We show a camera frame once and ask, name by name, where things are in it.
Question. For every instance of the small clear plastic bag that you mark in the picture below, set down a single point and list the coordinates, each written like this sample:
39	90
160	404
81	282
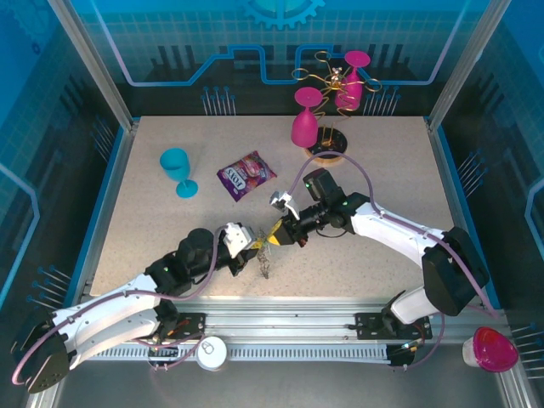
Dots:
264	265

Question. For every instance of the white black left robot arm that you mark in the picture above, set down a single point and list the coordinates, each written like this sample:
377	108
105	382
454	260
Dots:
106	314

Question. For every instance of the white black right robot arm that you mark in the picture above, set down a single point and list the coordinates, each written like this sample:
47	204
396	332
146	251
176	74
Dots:
391	231

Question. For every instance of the pink plastic goblet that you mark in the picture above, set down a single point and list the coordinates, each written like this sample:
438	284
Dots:
304	127
353	89

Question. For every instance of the purple candy bag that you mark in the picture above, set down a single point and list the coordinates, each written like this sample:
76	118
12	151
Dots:
246	174

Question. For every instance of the blue plastic goblet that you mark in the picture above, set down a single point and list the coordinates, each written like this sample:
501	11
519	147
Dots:
174	166

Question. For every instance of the white round cap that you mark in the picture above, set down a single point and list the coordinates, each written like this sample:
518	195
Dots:
211	353

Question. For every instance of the pink lidded cup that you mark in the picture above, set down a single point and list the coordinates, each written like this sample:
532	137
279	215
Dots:
493	348

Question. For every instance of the aluminium mounting rail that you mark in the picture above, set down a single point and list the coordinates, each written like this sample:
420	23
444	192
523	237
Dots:
276	319

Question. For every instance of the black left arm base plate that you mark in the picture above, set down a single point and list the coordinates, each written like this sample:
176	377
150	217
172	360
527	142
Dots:
191	325

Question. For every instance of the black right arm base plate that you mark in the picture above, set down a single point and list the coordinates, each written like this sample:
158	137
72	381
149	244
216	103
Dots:
367	325

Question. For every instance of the aluminium frame post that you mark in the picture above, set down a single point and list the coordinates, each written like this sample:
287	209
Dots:
464	64
94	64

